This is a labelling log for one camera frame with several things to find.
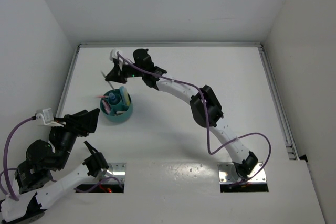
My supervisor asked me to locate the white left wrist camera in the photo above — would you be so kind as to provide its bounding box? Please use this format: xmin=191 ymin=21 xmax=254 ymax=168
xmin=35 ymin=108 xmax=61 ymax=127

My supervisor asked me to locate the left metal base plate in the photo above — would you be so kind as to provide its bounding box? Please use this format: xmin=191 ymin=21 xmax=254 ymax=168
xmin=104 ymin=162 xmax=127 ymax=184

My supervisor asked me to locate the blue glue stick tube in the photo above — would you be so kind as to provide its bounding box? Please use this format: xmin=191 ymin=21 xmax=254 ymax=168
xmin=108 ymin=92 xmax=121 ymax=106

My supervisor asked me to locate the metal base plate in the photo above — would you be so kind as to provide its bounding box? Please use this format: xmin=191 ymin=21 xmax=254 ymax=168
xmin=217 ymin=162 xmax=267 ymax=185
xmin=104 ymin=162 xmax=127 ymax=184

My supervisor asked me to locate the teal round organizer container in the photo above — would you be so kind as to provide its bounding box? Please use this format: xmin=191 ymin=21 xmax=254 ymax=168
xmin=100 ymin=86 xmax=133 ymax=123

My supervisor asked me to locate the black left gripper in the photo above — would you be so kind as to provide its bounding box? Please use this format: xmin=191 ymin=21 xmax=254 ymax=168
xmin=52 ymin=107 xmax=102 ymax=168

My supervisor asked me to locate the yellow highlighter marker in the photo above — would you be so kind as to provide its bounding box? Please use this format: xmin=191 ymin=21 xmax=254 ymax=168
xmin=123 ymin=90 xmax=131 ymax=106

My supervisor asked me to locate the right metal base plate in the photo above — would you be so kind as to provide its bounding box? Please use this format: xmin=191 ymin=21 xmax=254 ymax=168
xmin=217 ymin=162 xmax=267 ymax=185

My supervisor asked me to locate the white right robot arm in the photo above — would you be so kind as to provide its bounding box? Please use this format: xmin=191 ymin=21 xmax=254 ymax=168
xmin=105 ymin=48 xmax=258 ymax=180

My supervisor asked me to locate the light blue highlighter marker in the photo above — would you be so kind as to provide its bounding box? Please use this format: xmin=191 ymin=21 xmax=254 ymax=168
xmin=119 ymin=86 xmax=128 ymax=96

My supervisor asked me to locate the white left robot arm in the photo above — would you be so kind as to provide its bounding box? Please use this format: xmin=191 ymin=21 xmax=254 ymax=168
xmin=1 ymin=108 xmax=109 ymax=223

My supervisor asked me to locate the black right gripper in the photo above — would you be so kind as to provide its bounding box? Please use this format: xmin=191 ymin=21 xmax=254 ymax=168
xmin=106 ymin=60 xmax=145 ymax=84

